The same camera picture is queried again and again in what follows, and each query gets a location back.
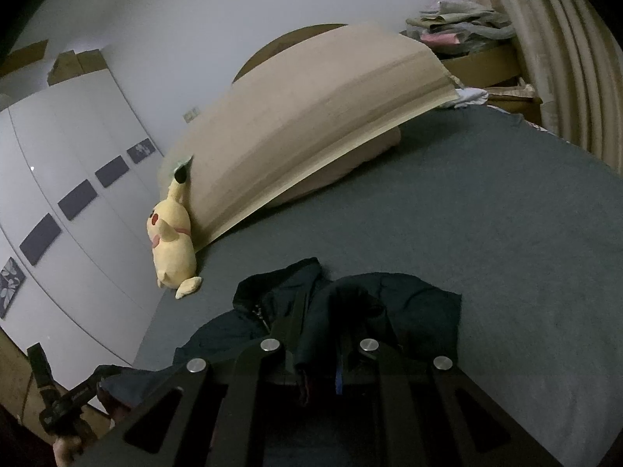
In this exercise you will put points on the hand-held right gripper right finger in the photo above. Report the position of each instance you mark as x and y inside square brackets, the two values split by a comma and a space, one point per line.
[351, 357]

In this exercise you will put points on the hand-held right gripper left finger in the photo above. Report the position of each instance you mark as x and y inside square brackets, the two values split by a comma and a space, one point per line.
[291, 335]

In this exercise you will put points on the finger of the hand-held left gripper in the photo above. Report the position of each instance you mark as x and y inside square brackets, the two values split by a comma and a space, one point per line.
[41, 372]
[92, 383]

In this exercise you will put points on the dark jacket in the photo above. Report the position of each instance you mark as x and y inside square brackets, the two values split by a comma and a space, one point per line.
[404, 301]

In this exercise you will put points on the person's left forearm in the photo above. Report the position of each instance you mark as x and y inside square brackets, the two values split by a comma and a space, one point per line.
[19, 440]

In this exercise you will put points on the pile of folded clothes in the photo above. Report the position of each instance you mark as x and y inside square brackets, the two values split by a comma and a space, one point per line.
[462, 24]

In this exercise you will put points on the person's left hand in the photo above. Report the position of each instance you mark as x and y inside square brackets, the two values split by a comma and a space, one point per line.
[68, 450]

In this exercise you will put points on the yellow plush toy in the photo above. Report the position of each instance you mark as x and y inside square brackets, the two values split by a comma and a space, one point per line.
[173, 248]

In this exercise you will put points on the beige pillow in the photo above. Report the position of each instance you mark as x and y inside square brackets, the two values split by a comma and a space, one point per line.
[350, 165]

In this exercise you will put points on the white wardrobe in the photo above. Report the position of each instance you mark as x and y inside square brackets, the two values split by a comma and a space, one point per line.
[73, 155]

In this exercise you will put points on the white cloth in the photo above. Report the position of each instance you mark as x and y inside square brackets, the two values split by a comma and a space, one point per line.
[467, 97]

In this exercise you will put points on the round wooden headboard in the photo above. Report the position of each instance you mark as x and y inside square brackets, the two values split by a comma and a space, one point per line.
[272, 46]

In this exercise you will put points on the flat cardboard box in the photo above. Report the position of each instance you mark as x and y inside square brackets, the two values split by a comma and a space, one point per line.
[516, 99]

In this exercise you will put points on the open cardboard box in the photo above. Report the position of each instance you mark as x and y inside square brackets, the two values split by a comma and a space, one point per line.
[482, 65]

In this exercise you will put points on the beige curtain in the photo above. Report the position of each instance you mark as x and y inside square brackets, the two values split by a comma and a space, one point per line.
[559, 48]

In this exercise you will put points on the wall socket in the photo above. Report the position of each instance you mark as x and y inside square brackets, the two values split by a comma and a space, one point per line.
[191, 113]

